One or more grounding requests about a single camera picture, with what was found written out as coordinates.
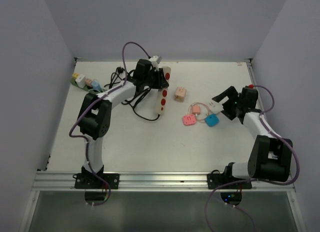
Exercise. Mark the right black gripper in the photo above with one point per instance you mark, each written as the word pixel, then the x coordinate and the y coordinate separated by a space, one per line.
pixel 232 94

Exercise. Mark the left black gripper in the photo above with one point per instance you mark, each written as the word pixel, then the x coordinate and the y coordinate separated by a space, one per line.
pixel 161 82

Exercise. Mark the cream power strip red buttons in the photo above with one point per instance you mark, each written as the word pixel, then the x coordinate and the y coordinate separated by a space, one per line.
pixel 161 99

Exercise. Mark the peach cube socket adapter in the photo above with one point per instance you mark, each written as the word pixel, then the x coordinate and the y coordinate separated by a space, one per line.
pixel 180 94

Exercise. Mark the blue plug charger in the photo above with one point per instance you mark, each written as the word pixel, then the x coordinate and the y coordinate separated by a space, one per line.
pixel 211 120

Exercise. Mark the small peach plug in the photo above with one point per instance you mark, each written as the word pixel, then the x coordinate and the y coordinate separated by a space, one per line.
pixel 196 110

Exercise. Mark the pink square plug charger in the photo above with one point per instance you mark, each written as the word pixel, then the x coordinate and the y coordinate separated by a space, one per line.
pixel 189 120

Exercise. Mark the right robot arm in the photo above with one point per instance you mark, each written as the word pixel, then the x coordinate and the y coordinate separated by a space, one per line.
pixel 270 157

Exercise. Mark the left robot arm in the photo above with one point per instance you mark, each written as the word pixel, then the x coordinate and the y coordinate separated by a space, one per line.
pixel 94 118

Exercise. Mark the light blue plug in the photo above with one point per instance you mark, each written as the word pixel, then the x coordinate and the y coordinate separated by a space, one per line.
pixel 96 85

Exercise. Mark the pale pink plug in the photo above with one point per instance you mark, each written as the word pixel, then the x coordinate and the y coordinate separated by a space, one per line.
pixel 88 82

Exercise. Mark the yellow plug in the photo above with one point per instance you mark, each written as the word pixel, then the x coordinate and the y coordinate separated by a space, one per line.
pixel 75 75

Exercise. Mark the green power strip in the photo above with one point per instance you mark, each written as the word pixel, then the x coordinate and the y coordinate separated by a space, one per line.
pixel 87 88

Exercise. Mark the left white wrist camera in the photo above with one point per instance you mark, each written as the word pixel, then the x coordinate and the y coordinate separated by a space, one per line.
pixel 155 60

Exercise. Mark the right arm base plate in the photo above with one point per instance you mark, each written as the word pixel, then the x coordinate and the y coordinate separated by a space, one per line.
pixel 215 179

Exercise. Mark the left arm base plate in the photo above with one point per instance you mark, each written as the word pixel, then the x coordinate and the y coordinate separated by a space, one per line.
pixel 90 182

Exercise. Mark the aluminium front rail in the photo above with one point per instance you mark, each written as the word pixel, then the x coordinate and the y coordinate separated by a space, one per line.
pixel 128 181

